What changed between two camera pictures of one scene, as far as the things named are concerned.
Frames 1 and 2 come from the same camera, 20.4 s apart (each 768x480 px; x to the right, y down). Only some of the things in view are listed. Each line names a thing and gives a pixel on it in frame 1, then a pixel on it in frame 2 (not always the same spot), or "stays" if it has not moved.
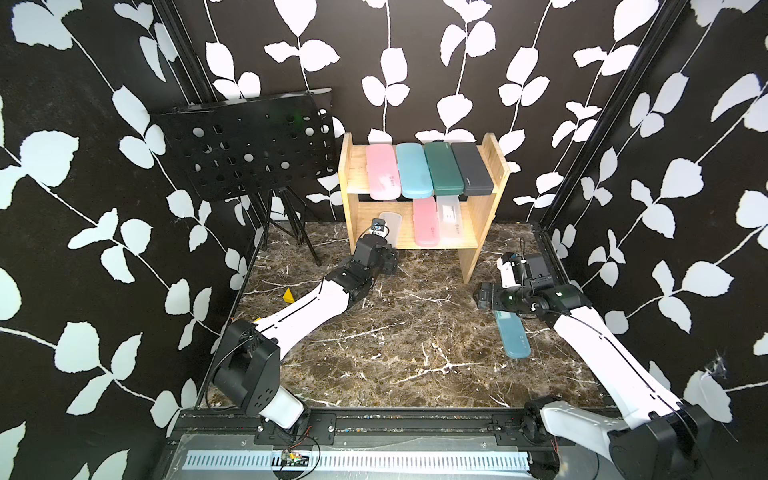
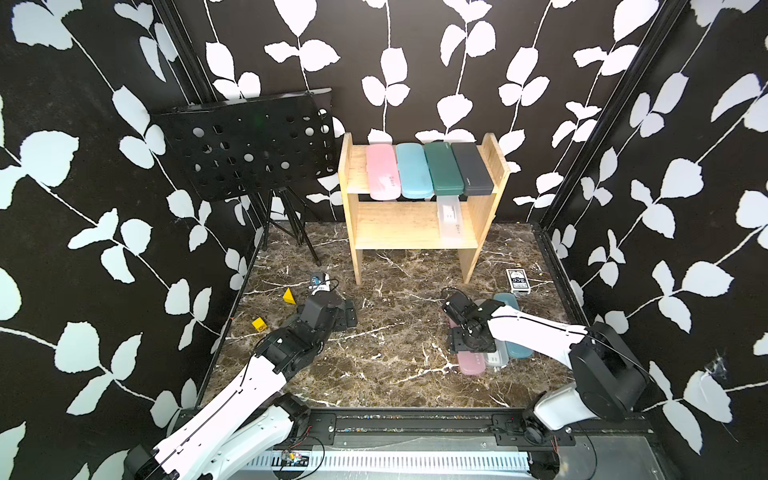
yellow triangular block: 288,298 stays
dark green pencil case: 443,169 stays
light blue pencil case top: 416,180 stays
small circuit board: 292,459 stays
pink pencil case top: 383,173 stays
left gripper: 390,262 to 343,321
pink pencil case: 426,222 to 470,363
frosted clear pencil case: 394,223 to 499,357
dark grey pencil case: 474,176 stays
